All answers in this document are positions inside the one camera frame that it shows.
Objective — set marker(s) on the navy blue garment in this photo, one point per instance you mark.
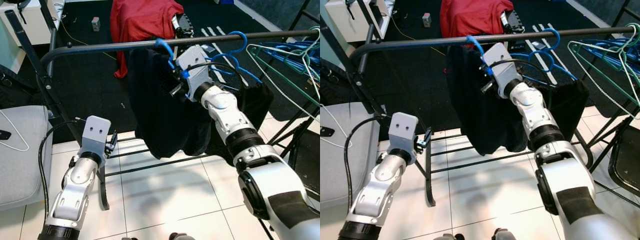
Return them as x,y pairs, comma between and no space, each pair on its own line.
160,115
475,110

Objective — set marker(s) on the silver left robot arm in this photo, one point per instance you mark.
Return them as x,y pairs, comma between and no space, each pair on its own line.
380,190
75,190

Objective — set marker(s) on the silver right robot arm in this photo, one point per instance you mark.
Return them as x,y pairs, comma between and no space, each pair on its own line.
260,185
575,185

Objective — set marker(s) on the black and white gadget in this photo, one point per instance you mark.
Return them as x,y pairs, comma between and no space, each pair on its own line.
182,26
512,22

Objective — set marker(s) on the red cloth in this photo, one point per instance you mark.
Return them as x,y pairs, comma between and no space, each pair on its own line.
140,20
470,17

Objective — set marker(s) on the grey upholstered ottoman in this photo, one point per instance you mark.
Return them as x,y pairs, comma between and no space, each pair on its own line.
25,165
345,165

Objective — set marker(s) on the black metal clothes rack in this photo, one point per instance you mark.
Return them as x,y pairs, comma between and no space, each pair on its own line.
100,46
410,42

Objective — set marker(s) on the small grey box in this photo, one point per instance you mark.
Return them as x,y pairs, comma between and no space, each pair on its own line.
95,23
426,20

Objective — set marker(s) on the small black device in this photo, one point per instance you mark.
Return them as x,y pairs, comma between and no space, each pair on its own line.
5,135
326,131

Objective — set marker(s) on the black backpack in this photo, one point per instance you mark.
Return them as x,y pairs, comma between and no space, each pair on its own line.
340,87
20,90

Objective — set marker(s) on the black folding chair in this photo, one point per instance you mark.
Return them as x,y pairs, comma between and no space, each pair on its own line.
627,160
307,165

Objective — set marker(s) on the white cabinet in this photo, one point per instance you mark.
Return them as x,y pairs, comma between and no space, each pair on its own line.
360,20
35,22

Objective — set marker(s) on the light grey left wrist camera mount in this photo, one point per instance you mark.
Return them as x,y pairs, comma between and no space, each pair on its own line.
402,131
95,135

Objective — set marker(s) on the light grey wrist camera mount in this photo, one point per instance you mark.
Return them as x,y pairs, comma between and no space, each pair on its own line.
402,131
196,70
95,135
502,67

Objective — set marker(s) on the light grey right wrist camera mount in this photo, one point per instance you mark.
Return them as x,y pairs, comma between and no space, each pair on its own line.
196,70
502,67

